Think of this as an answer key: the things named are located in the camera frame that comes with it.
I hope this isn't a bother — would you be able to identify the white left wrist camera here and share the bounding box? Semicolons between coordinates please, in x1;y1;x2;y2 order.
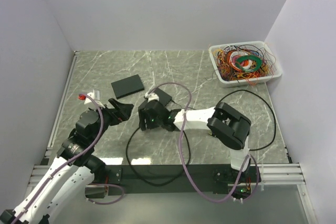
78;90;103;108

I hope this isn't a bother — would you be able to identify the white plastic basket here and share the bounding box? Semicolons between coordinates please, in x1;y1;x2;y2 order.
208;41;282;88

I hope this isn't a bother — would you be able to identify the colourful wire bundle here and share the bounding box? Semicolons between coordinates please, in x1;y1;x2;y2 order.
205;40;276;86

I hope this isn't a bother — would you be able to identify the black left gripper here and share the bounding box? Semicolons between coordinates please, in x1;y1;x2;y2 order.
90;97;133;144

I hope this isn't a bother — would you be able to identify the thin black power cord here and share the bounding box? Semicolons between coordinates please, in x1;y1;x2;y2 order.
172;99;196;112

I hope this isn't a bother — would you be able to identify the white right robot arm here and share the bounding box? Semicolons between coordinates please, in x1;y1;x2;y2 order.
138;100;251;182

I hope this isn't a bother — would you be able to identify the aluminium front rail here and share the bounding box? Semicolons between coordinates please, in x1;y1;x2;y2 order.
28;164;306;188

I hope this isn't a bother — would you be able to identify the aluminium rail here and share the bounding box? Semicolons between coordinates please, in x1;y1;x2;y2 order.
40;50;80;165
28;164;306;188

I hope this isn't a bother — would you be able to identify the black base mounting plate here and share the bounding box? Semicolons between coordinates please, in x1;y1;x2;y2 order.
83;164;263;199

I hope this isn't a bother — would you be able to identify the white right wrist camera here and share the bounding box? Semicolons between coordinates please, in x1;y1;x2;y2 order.
144;92;160;102

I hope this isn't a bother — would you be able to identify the aluminium left side rail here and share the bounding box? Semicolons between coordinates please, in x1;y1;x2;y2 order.
40;50;80;165

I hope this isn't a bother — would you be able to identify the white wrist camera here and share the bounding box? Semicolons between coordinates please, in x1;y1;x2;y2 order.
78;90;103;108
144;92;160;102

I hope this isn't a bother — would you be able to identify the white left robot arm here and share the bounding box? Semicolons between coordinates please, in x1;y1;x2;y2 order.
1;93;134;223

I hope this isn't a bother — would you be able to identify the black network switch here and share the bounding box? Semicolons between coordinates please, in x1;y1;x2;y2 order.
153;88;172;106
111;74;144;99

